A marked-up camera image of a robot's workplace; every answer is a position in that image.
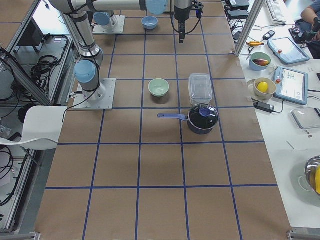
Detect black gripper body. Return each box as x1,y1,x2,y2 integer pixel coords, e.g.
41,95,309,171
174,6,203,34

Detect green bowl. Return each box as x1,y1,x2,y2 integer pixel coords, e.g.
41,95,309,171
148,78,170,97

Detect blue bowl with fruit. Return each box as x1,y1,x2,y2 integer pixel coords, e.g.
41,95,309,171
249,52,271,71

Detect beige bowl with lemon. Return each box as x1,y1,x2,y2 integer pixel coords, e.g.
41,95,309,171
247,77,277,101

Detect steel bowl with fruit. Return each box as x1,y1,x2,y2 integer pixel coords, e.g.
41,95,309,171
304,155,320,196

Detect clear plastic lidded container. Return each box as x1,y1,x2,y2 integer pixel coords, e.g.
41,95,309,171
188,73,213,105

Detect scissors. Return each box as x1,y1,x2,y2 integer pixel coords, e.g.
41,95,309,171
246,46,255,60

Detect dark blue saucepan with lid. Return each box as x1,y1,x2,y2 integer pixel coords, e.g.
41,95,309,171
157,103,219,135

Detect blue teach pendant far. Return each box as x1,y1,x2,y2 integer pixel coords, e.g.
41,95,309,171
267,37,310,65

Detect blue teach pendant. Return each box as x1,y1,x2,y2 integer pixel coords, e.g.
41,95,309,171
273,66,309,106
267,37,310,65

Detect black power adapter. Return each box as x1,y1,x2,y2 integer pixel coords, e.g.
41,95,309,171
253,101,274,113

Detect blue teach pendant near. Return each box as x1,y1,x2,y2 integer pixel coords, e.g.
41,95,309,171
273,66,309,106

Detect grey digital scale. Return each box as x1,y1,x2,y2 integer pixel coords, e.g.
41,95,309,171
290,107,320,130

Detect white chair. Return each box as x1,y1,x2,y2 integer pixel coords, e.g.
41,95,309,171
0,105,67,151

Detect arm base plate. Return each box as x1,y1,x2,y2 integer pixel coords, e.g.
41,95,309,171
93,12,126,35
73,78,116,111

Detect orange handled tool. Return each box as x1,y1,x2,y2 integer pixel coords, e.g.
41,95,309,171
246,41,265,47

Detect aluminium frame post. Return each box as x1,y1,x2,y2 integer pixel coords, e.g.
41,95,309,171
234,0,265,57

